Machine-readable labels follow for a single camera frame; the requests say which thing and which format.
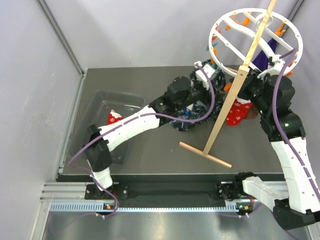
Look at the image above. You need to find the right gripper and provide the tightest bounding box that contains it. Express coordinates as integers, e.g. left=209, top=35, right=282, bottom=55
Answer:
left=230, top=68, right=269, bottom=116

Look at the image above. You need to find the brown sock with stripes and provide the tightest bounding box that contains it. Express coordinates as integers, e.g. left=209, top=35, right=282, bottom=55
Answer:
left=245, top=106, right=259, bottom=120

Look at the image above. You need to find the red snowflake sock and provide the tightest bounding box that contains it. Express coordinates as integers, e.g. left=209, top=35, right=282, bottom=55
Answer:
left=226, top=97, right=253, bottom=126
left=107, top=109, right=123, bottom=125

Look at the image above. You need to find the white round sock hanger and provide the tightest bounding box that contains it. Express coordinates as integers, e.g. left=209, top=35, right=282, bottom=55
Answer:
left=208, top=8, right=303, bottom=77

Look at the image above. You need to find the dark patterned sock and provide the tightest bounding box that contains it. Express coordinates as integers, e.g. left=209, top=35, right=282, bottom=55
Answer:
left=169, top=59, right=226, bottom=132

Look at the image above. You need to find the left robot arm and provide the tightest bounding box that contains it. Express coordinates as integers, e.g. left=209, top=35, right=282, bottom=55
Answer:
left=84, top=61, right=226, bottom=199

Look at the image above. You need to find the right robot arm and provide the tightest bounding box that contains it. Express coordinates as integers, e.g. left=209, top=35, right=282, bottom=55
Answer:
left=232, top=70, right=320, bottom=230

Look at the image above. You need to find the wooden hanger stand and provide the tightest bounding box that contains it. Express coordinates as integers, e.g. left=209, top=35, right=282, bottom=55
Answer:
left=179, top=0, right=276, bottom=168

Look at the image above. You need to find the orange clothespin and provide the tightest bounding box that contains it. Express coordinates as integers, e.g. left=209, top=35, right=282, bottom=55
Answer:
left=275, top=21, right=286, bottom=37
left=223, top=82, right=232, bottom=92

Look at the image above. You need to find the purple sock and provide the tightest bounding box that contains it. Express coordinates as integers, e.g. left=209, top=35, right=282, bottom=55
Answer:
left=251, top=38, right=280, bottom=71

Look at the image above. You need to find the clear plastic bin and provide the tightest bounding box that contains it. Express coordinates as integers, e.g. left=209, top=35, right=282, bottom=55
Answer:
left=66, top=89, right=146, bottom=169

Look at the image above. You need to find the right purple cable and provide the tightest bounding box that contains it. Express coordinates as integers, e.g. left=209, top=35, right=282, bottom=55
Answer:
left=271, top=47, right=320, bottom=240

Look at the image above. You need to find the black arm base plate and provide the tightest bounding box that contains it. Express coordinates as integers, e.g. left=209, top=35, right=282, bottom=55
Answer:
left=84, top=181, right=253, bottom=201

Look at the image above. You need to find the aluminium frame rail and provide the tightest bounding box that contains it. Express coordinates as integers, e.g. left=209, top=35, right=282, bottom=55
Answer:
left=29, top=181, right=320, bottom=240

